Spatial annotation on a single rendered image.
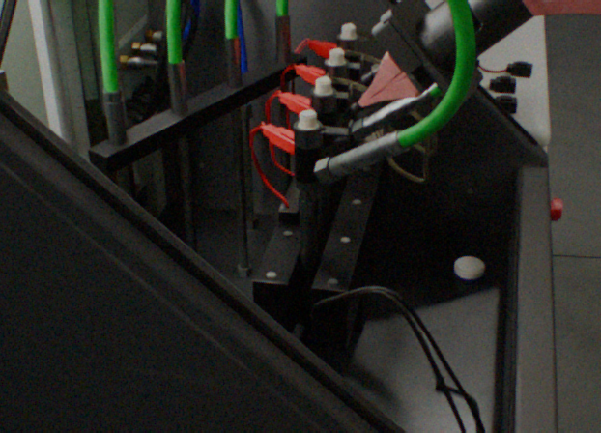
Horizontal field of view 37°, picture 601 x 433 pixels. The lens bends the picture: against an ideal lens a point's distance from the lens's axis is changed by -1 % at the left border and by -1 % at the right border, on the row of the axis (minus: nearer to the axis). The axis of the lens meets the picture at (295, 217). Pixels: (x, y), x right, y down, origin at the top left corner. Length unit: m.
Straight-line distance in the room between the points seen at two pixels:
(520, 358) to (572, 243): 1.95
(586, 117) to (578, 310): 1.23
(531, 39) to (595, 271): 1.29
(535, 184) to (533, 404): 0.40
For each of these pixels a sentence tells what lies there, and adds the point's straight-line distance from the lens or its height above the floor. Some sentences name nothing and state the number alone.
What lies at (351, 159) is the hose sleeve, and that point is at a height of 1.17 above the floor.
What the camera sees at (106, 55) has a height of 1.20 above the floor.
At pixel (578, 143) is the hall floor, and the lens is 3.42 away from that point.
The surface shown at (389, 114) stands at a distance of 0.94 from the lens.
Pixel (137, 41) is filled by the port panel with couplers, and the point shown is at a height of 1.11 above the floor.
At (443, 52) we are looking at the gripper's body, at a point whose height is 1.24.
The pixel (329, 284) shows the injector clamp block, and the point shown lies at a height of 0.98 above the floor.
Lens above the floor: 1.53
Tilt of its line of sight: 32 degrees down
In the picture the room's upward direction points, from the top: 1 degrees counter-clockwise
